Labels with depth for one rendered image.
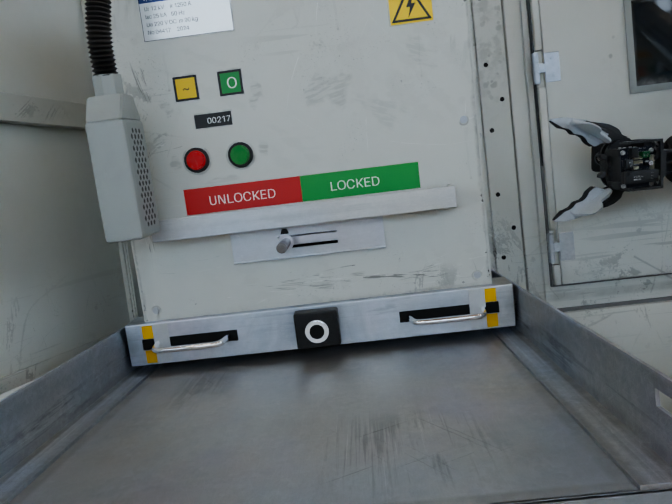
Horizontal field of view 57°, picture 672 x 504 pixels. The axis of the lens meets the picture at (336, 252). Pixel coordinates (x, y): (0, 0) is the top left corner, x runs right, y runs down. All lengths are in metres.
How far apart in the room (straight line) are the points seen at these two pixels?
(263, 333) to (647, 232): 0.67
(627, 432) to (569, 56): 0.72
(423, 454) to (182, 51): 0.59
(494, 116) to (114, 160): 0.64
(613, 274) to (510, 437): 0.64
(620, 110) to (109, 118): 0.80
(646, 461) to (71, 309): 0.84
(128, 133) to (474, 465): 0.53
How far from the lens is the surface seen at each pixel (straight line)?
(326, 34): 0.86
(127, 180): 0.79
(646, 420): 0.55
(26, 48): 1.09
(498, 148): 1.12
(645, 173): 1.00
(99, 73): 0.82
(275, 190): 0.86
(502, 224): 1.12
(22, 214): 1.02
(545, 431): 0.59
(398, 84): 0.85
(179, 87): 0.88
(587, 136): 1.02
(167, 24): 0.90
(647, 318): 1.20
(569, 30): 1.16
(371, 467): 0.54
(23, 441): 0.70
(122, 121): 0.79
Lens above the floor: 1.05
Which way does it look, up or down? 6 degrees down
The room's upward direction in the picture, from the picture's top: 7 degrees counter-clockwise
